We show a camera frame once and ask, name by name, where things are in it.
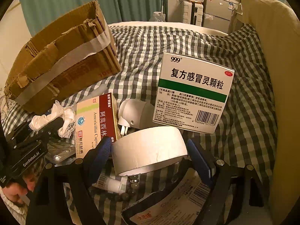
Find white plug adapter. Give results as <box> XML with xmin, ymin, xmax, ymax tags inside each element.
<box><xmin>118</xmin><ymin>99</ymin><xmax>155</xmax><ymax>136</ymax></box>

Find brown cardboard box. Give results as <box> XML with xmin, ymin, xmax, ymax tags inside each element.
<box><xmin>4</xmin><ymin>0</ymin><xmax>122</xmax><ymax>113</ymax></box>

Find white black paper package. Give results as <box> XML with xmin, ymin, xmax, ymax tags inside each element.
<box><xmin>121</xmin><ymin>169</ymin><xmax>225</xmax><ymax>225</ymax></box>

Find crinkled clear plastic wrapper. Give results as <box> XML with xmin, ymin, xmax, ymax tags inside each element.
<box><xmin>44</xmin><ymin>141</ymin><xmax>80</xmax><ymax>164</ymax></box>

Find white lace tissue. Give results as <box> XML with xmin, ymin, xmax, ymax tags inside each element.
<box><xmin>31</xmin><ymin>100</ymin><xmax>77</xmax><ymax>138</ymax></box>

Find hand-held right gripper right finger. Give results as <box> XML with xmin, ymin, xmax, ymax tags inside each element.
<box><xmin>186</xmin><ymin>138</ymin><xmax>279</xmax><ymax>225</ymax></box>

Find floral pillow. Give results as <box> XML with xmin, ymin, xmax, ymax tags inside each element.
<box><xmin>0</xmin><ymin>94</ymin><xmax>14</xmax><ymax>127</ymax></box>

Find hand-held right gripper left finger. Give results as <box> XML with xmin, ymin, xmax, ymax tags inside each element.
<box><xmin>26</xmin><ymin>137</ymin><xmax>115</xmax><ymax>225</ymax></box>

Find grey fridge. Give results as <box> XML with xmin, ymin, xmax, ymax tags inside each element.
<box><xmin>203</xmin><ymin>0</ymin><xmax>237</xmax><ymax>34</ymax></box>

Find white suitcase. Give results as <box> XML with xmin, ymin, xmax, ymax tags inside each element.
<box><xmin>180</xmin><ymin>0</ymin><xmax>204</xmax><ymax>26</ymax></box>

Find red white medicine box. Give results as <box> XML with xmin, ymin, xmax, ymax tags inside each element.
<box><xmin>75</xmin><ymin>92</ymin><xmax>121</xmax><ymax>160</ymax></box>

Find white tape roll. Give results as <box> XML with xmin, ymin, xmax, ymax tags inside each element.
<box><xmin>111</xmin><ymin>126</ymin><xmax>189</xmax><ymax>177</ymax></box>

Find small white bottle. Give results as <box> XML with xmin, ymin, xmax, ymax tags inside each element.
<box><xmin>97</xmin><ymin>175</ymin><xmax>132</xmax><ymax>193</ymax></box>

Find dark bead bracelet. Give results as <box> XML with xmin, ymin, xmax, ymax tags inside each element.
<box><xmin>112</xmin><ymin>176</ymin><xmax>141</xmax><ymax>202</ymax></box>

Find white medicine box green stripe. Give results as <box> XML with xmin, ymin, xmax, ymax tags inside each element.
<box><xmin>152</xmin><ymin>52</ymin><xmax>234</xmax><ymax>134</ymax></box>

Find person's left hand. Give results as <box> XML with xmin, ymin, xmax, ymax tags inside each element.
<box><xmin>0</xmin><ymin>172</ymin><xmax>36</xmax><ymax>202</ymax></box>

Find cream pillow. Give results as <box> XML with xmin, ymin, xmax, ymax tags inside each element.
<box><xmin>234</xmin><ymin>0</ymin><xmax>297</xmax><ymax>150</ymax></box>

